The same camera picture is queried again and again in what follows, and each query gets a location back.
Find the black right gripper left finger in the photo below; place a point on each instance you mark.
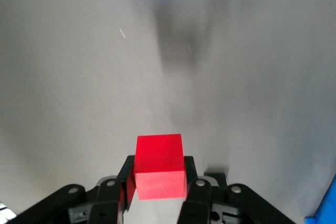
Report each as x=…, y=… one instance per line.
x=105, y=203

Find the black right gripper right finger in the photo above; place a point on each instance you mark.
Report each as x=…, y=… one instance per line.
x=202, y=203

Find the red cube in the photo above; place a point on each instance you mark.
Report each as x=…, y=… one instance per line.
x=160, y=166

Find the blue plastic storage bin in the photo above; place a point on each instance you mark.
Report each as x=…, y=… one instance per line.
x=324, y=208

